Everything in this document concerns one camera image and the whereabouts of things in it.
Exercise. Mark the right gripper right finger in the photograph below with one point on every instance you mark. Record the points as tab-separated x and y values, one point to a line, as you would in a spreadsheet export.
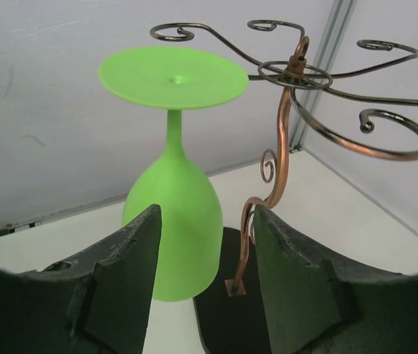
319	301

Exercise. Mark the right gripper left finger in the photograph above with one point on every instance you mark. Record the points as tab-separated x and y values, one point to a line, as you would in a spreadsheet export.
95	301

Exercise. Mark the green plastic wine glass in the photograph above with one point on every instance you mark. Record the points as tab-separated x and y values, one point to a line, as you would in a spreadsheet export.
176	79

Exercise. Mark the copper wire wine glass rack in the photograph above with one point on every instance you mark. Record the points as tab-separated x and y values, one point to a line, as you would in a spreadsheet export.
230	313

